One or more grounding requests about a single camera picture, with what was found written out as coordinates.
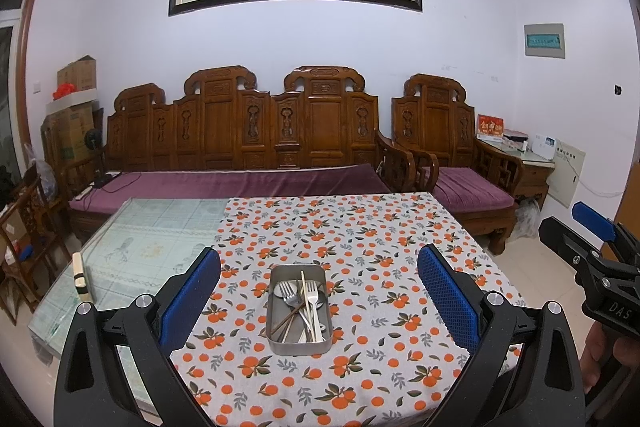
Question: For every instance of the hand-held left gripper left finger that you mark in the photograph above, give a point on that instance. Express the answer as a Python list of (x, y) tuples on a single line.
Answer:
[(190, 297)]

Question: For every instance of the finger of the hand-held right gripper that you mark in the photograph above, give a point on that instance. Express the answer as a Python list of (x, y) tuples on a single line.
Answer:
[(562, 239), (592, 219)]

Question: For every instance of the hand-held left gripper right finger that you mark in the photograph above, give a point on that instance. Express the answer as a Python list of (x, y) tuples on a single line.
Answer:
[(450, 297)]

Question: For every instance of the white plastic spoon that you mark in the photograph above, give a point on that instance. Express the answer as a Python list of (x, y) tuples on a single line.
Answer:
[(275, 293)]

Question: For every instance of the metal fork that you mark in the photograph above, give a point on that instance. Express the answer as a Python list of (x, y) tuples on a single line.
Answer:
[(286, 291)]

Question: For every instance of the cream chopstick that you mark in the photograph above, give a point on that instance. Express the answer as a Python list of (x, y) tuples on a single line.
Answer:
[(304, 287)]

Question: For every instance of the white plastic fork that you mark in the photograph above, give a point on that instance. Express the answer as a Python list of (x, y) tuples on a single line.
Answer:
[(311, 292)]

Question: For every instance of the metal rectangular tray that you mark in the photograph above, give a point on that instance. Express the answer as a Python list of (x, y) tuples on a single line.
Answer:
[(300, 349)]

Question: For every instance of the person's right hand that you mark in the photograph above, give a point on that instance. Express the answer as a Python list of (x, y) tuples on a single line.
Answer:
[(590, 357)]

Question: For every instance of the white plastic bag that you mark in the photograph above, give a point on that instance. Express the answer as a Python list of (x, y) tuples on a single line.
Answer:
[(527, 219)]

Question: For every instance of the wooden side table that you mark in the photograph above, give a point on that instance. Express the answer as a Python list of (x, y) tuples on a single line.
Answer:
[(532, 179)]

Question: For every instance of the white desk device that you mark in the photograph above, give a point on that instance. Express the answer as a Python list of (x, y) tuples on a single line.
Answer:
[(542, 147)]

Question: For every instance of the purple armchair cushion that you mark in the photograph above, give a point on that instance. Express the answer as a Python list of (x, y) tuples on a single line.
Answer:
[(470, 189)]

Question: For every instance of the grey flat box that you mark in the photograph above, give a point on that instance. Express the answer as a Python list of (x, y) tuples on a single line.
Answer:
[(515, 140)]

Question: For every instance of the cream block with black band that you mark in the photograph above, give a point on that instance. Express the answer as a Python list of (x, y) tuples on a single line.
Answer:
[(81, 274)]

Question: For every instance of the purple sofa cushion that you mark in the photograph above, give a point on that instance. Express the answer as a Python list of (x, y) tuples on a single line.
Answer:
[(225, 182)]

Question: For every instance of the orange fruit print tablecloth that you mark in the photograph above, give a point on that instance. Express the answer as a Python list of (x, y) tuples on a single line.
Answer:
[(350, 372)]

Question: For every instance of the red gift box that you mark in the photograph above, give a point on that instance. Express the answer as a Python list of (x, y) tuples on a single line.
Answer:
[(490, 128)]

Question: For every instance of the white power strip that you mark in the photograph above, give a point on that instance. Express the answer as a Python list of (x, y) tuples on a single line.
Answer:
[(82, 193)]

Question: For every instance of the carved wooden armchair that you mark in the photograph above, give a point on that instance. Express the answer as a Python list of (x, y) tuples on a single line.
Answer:
[(435, 117)]

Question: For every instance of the carved wooden sofa bench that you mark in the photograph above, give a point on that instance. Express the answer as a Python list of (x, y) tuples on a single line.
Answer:
[(220, 122)]

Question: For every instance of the wooden chair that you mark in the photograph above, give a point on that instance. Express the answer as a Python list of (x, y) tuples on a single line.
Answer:
[(30, 217)]

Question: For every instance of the black standing fan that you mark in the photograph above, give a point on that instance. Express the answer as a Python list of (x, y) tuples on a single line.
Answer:
[(91, 138)]

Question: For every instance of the clear plastic bag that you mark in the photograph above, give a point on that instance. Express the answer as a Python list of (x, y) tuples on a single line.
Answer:
[(42, 174)]

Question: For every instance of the large cardboard box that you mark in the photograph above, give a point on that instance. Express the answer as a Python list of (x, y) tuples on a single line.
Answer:
[(72, 137)]

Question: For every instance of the white flat box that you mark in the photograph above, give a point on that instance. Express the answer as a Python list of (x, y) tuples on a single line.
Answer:
[(72, 101)]

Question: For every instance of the red decoration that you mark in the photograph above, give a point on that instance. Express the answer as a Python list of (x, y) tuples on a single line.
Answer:
[(62, 92)]

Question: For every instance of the small cardboard box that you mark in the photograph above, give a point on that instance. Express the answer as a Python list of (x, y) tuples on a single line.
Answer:
[(77, 73)]

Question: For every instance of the beige wall panel cover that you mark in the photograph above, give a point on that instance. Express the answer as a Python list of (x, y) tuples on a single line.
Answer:
[(567, 174)]

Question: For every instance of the white wall electrical panel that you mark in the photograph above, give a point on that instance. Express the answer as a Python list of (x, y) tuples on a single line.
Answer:
[(544, 41)]

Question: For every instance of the wooden door frame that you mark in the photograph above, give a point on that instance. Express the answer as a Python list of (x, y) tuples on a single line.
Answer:
[(27, 57)]

